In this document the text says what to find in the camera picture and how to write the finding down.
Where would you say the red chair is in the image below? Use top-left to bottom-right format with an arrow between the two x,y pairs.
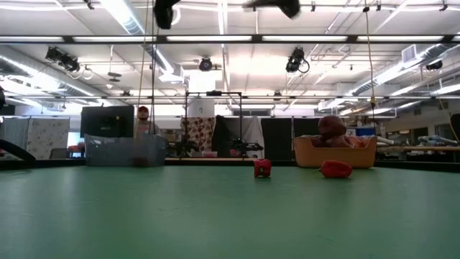
68,143 -> 86,158

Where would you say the blue box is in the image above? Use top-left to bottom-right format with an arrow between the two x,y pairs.
346,125 -> 377,137

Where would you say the black metal stand frame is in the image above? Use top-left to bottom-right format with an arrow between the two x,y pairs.
184,90 -> 243,160

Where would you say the yellow hanging cable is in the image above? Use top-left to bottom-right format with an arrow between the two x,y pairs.
363,0 -> 377,109

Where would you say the white draped cloth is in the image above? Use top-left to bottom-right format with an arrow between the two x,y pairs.
239,117 -> 266,159

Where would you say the person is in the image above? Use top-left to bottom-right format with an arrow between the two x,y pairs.
133,105 -> 162,138

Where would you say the green table mat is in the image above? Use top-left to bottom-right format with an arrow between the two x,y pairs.
0,165 -> 460,259

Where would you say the black curtain panel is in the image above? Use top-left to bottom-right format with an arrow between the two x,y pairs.
260,117 -> 294,161
293,117 -> 329,140

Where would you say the black aluminium table frame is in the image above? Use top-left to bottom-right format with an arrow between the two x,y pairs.
0,157 -> 460,173

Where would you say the long red pepper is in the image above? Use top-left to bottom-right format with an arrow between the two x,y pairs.
316,160 -> 354,179

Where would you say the white air vent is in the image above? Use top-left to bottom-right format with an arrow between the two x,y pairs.
401,44 -> 418,64

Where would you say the black draped cloth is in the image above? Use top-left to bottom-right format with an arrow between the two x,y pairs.
211,114 -> 245,158

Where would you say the black monitor screen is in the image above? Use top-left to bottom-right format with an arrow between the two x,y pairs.
80,105 -> 135,139

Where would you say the brown patterned cloth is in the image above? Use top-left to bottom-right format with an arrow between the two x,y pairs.
180,117 -> 216,153

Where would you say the grey translucent plastic basket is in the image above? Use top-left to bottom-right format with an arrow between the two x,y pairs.
85,134 -> 168,168

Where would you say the black ceiling-mounted camera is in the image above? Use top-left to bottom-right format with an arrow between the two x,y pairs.
285,46 -> 311,75
45,45 -> 82,73
198,56 -> 213,72

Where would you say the orange plastic basket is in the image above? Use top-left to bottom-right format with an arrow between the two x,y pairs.
293,135 -> 378,169

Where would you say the long wooden workbench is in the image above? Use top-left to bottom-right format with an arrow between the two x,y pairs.
375,145 -> 460,163

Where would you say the white patterned partition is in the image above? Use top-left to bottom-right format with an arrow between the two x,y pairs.
25,117 -> 70,160

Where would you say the long ceiling light bar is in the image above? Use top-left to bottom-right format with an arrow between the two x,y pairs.
0,34 -> 460,45

